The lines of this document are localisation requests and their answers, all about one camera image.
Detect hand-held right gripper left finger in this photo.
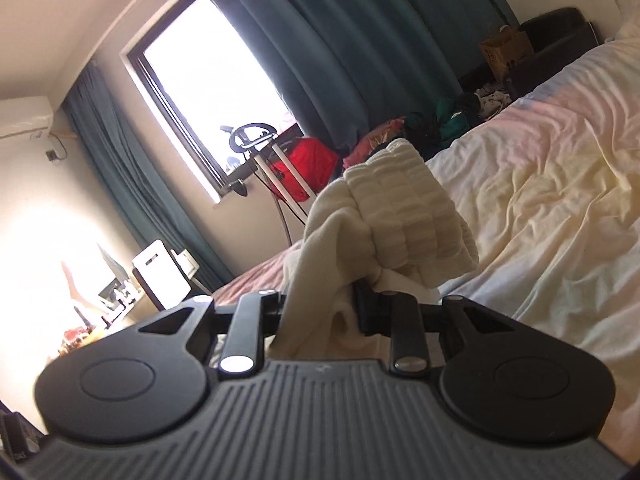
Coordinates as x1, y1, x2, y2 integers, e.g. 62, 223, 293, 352
137, 289, 290, 377

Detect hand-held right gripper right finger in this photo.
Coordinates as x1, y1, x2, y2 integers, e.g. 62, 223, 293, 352
352, 280, 517, 377

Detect cream pants with black stripe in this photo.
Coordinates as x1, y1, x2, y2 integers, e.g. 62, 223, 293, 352
270, 139, 482, 362

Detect pile of mixed clothes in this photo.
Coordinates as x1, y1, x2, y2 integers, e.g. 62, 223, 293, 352
342, 84, 513, 167

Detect white air purifier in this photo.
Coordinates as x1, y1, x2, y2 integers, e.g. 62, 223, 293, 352
131, 240, 195, 312

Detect cluttered desk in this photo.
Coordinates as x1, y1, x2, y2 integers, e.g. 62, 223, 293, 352
46, 242, 151, 361

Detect red bag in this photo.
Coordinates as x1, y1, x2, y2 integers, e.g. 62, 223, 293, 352
272, 135, 342, 202

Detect garment steamer stand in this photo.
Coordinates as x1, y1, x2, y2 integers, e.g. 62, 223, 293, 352
219, 121, 317, 247

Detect bed with cream pink sheet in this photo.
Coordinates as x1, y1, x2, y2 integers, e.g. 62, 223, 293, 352
210, 22, 640, 441

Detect dark framed window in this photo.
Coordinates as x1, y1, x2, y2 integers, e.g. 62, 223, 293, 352
119, 0, 307, 202

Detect wide teal curtain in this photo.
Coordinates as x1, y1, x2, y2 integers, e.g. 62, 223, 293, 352
181, 0, 517, 162

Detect brown paper bag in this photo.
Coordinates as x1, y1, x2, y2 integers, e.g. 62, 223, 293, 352
480, 26, 536, 84

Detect black armchair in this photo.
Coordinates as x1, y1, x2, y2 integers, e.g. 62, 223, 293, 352
459, 7, 602, 107

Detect white pillow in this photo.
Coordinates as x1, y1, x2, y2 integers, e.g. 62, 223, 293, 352
606, 0, 640, 42

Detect wall socket with black cable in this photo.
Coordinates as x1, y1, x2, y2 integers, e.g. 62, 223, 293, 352
45, 132, 76, 165

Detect white wall air conditioner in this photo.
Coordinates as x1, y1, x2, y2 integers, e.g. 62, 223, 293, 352
0, 97, 55, 140

